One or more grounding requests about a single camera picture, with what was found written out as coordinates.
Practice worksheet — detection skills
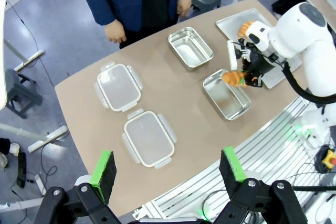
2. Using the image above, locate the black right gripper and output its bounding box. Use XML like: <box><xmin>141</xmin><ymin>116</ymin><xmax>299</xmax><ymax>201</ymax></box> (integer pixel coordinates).
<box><xmin>238</xmin><ymin>47</ymin><xmax>277</xmax><ymax>88</ymax></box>

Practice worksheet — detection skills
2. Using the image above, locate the rectangular metal food container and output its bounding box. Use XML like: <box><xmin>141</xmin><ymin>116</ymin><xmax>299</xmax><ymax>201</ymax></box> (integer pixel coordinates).
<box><xmin>167</xmin><ymin>26</ymin><xmax>214</xmax><ymax>72</ymax></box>
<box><xmin>202</xmin><ymin>68</ymin><xmax>252</xmax><ymax>121</ymax></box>

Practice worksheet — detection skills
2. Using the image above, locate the white desk foot frame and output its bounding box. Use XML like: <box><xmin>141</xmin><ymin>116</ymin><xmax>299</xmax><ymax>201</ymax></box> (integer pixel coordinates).
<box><xmin>0</xmin><ymin>123</ymin><xmax>69</xmax><ymax>154</ymax></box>

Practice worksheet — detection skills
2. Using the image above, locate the person's left hand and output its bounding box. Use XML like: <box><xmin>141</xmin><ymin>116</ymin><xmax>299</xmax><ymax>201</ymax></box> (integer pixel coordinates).
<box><xmin>176</xmin><ymin>0</ymin><xmax>193</xmax><ymax>16</ymax></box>

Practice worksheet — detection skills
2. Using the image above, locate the aluminium profile mounting frame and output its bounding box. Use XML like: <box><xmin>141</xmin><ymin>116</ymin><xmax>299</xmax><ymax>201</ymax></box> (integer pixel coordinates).
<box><xmin>132</xmin><ymin>95</ymin><xmax>336</xmax><ymax>224</ymax></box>

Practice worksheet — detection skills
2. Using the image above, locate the person's right hand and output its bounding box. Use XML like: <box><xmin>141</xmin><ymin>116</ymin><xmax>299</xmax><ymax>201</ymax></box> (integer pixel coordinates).
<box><xmin>104</xmin><ymin>19</ymin><xmax>128</xmax><ymax>44</ymax></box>

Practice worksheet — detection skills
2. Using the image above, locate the black cable sleeve on arm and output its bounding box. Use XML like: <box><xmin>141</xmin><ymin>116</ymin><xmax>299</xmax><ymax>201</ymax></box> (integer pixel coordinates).
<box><xmin>281</xmin><ymin>62</ymin><xmax>336</xmax><ymax>104</ymax></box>

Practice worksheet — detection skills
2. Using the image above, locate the dark grey plastic stool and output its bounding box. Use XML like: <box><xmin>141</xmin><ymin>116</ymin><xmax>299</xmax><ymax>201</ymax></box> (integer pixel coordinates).
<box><xmin>4</xmin><ymin>68</ymin><xmax>44</xmax><ymax>119</ymax></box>

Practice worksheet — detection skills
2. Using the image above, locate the orange croissant bread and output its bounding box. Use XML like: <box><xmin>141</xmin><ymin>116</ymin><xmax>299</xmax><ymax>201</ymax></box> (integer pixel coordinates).
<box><xmin>237</xmin><ymin>20</ymin><xmax>257</xmax><ymax>38</ymax></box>
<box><xmin>222</xmin><ymin>69</ymin><xmax>247</xmax><ymax>87</ymax></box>

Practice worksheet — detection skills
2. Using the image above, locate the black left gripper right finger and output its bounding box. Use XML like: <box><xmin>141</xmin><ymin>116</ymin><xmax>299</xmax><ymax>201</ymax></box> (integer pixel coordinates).
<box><xmin>215</xmin><ymin>146</ymin><xmax>308</xmax><ymax>224</ymax></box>

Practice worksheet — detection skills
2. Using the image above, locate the thin black floor cable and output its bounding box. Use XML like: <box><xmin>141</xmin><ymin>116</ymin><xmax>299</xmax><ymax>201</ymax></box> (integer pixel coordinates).
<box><xmin>5</xmin><ymin>0</ymin><xmax>69</xmax><ymax>177</ymax></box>

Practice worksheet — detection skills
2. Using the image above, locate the black cable bundle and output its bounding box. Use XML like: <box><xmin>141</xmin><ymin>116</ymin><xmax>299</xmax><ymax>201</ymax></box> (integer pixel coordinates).
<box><xmin>291</xmin><ymin>145</ymin><xmax>336</xmax><ymax>196</ymax></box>

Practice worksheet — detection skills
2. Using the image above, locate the person's right forearm navy sleeve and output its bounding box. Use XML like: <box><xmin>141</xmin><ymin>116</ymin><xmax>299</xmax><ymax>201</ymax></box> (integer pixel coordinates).
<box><xmin>83</xmin><ymin>0</ymin><xmax>118</xmax><ymax>27</ymax></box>

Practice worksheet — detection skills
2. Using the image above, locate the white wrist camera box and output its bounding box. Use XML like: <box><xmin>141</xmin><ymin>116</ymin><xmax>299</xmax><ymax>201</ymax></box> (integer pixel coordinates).
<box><xmin>245</xmin><ymin>20</ymin><xmax>272</xmax><ymax>52</ymax></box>

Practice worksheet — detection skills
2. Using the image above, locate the white desk with metal legs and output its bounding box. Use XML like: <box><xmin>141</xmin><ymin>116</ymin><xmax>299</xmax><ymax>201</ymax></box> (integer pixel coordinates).
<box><xmin>0</xmin><ymin>0</ymin><xmax>46</xmax><ymax>111</ymax></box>

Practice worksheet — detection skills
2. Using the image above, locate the perforated metal baking tray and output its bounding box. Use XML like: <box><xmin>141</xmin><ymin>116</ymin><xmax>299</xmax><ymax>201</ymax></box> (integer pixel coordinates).
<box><xmin>215</xmin><ymin>8</ymin><xmax>303</xmax><ymax>89</ymax></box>

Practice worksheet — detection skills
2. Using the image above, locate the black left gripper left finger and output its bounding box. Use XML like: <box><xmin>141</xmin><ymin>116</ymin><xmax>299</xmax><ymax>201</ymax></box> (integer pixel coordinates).
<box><xmin>36</xmin><ymin>150</ymin><xmax>124</xmax><ymax>224</ymax></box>

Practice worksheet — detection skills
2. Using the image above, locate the brown side table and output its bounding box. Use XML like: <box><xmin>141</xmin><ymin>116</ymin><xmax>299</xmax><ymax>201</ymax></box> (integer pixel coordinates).
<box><xmin>301</xmin><ymin>0</ymin><xmax>336</xmax><ymax>22</ymax></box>

